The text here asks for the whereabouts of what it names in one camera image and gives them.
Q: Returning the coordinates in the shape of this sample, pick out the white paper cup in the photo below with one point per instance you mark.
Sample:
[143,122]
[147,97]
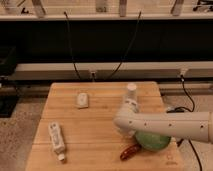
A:
[131,93]

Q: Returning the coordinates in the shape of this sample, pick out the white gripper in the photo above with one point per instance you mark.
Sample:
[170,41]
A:
[126,133]

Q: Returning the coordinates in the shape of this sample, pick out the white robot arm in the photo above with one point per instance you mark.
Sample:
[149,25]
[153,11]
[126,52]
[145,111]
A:
[196,126]

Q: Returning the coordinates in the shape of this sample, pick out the wall power outlet middle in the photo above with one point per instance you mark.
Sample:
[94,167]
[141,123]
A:
[92,74]

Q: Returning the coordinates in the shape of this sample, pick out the green bowl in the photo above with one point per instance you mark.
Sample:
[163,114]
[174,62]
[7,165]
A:
[152,142]

